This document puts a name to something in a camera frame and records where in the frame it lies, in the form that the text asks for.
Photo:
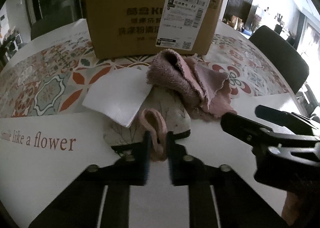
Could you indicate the brown cardboard box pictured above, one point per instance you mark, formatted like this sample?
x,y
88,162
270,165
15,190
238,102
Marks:
x,y
130,22

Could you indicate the white folded napkin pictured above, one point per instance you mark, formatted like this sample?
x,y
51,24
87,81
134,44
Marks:
x,y
117,95

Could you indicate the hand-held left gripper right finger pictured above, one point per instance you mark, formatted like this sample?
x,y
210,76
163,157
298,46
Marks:
x,y
170,157

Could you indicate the beige floral pouch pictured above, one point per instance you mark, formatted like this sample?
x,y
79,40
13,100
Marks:
x,y
170,107

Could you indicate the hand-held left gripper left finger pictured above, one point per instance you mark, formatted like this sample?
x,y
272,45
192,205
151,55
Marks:
x,y
147,157

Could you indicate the pink towel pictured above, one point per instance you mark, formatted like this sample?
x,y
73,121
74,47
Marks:
x,y
190,80

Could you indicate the person's right forearm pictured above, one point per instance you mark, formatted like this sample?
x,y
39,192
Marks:
x,y
291,208

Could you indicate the plush flower bouquet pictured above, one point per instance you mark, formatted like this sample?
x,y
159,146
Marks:
x,y
10,33

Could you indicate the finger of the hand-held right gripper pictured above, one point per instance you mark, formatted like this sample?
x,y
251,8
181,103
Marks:
x,y
277,117
240,127

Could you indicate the dark dining chair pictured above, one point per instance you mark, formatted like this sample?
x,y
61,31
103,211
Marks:
x,y
280,52
50,29

